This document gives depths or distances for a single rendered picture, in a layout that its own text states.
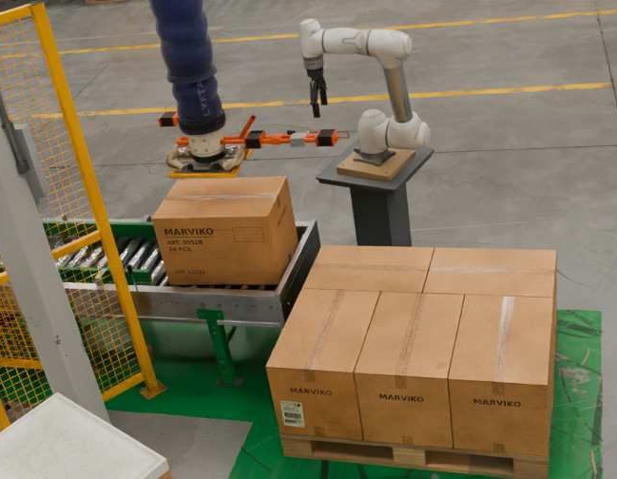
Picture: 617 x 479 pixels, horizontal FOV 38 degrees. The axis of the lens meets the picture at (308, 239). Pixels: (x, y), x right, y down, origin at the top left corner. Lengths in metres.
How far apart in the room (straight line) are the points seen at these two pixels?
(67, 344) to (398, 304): 1.50
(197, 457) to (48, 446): 1.40
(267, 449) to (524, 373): 1.32
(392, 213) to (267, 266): 0.95
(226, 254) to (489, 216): 2.09
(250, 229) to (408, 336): 0.93
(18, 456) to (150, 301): 1.63
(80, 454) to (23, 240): 0.98
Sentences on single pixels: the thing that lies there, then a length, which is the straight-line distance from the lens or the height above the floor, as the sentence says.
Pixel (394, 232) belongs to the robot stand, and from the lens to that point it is 5.10.
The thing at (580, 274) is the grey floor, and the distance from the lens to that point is 5.32.
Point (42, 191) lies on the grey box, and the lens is 3.69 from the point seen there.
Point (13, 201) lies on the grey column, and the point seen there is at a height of 1.52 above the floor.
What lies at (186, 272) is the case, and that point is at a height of 0.63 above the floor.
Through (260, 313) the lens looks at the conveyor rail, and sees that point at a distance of 4.38.
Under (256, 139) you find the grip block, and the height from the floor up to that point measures 1.28.
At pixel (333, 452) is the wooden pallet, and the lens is 4.25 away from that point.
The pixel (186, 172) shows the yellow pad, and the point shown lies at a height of 1.15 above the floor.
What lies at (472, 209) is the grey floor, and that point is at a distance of 5.97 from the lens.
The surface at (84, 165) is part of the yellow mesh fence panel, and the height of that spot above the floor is 1.36.
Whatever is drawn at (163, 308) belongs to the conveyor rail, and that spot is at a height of 0.49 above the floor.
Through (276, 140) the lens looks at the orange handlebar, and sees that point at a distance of 4.22.
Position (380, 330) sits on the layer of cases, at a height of 0.54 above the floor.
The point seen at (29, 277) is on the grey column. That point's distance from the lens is 3.75.
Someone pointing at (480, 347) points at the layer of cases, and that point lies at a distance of 3.91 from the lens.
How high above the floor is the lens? 3.00
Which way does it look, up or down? 31 degrees down
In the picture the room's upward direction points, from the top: 10 degrees counter-clockwise
